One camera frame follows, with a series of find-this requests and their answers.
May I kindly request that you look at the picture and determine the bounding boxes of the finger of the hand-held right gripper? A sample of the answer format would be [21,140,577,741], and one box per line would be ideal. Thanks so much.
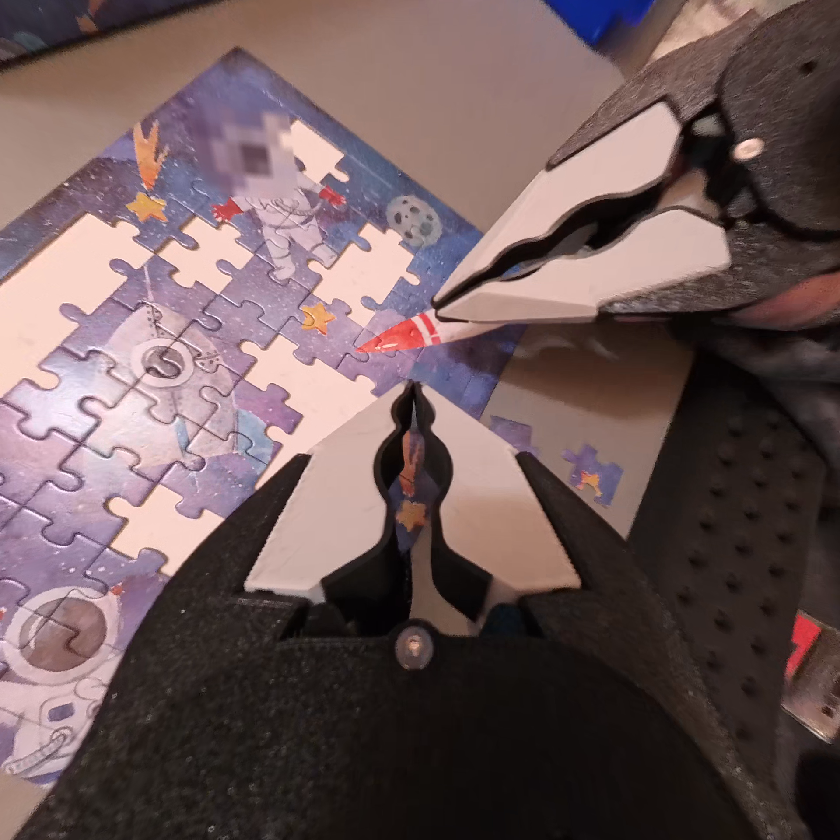
[435,207,733,325]
[432,100,686,312]

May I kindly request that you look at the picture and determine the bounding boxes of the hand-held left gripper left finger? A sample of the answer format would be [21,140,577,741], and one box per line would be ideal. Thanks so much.
[244,382,416,634]

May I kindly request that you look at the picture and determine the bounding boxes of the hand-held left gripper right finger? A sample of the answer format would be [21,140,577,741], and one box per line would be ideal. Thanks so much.
[415,382,584,622]

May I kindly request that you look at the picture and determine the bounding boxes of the space jigsaw puzzle board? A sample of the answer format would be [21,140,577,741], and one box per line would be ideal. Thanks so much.
[0,46,527,785]

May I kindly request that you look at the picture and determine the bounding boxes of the beige desk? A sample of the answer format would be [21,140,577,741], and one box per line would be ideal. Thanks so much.
[0,0,697,840]

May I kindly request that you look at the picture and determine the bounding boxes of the person's right hand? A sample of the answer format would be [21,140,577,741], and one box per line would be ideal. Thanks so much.
[727,274,840,333]

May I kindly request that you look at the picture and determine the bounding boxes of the blue jigsaw piece orange mark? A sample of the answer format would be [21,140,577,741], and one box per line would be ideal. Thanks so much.
[563,443,624,508]

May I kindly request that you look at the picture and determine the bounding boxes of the blue plastic bin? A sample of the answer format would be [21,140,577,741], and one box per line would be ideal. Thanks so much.
[541,0,657,47]

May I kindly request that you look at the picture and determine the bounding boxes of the space print puzzle box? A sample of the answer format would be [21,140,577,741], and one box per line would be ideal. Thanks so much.
[0,0,221,67]

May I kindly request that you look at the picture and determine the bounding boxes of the metal bracket with red sticker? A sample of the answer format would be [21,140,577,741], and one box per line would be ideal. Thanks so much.
[781,610,840,744]

